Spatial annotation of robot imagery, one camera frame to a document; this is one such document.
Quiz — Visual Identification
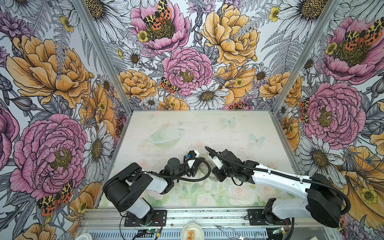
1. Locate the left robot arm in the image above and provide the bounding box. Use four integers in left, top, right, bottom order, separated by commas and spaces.
103, 151, 211, 225

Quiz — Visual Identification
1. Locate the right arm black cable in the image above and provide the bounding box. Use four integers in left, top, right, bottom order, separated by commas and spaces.
204, 145, 352, 216

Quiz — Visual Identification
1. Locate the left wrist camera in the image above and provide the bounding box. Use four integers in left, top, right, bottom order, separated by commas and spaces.
184, 150, 200, 169

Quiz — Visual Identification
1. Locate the green circuit board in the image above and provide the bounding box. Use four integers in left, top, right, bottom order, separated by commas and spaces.
137, 229, 162, 238

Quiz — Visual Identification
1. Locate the aluminium front rail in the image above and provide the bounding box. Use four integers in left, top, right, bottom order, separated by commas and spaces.
77, 206, 334, 229

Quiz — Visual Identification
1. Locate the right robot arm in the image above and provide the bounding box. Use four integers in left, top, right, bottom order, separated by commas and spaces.
205, 147, 352, 228

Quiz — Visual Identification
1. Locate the white round dish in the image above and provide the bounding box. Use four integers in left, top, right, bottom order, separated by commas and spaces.
181, 223, 205, 240

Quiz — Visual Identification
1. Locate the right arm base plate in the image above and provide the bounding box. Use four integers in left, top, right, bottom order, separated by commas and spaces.
244, 209, 292, 226

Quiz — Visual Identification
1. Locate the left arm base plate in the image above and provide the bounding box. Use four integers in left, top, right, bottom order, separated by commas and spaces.
124, 210, 168, 227

